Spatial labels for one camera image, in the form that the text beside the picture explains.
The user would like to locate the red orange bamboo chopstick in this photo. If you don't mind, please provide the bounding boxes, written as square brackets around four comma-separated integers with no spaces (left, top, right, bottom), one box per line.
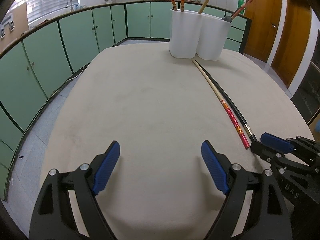
[192,60,249,150]

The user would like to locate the red wooden chopstick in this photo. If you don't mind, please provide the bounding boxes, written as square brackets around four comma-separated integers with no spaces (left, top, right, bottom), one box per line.
[229,0,252,21]

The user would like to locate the green lower kitchen cabinets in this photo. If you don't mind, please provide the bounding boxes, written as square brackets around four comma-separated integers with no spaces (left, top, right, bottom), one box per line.
[0,0,252,202]

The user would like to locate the chrome kitchen faucet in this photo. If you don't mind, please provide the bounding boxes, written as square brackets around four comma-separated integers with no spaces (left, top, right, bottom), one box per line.
[66,0,74,12]

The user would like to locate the blue cloth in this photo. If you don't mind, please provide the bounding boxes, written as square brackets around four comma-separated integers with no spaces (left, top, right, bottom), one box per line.
[314,120,320,133]

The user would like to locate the black glass cabinet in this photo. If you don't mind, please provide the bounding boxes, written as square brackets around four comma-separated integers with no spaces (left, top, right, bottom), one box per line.
[291,30,320,124]

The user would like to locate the brown wooden door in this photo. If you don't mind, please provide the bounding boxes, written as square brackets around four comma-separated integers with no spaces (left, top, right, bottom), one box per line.
[271,0,311,87]
[244,0,282,62]

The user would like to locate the white double utensil holder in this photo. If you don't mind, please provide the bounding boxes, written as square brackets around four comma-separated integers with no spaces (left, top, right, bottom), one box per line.
[169,9,231,61]

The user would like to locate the green thermos bottle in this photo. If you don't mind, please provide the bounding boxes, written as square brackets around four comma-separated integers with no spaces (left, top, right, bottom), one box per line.
[238,0,245,15]

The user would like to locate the cardboard panel with device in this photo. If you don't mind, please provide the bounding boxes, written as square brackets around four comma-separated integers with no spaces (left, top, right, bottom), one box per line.
[0,2,29,53]

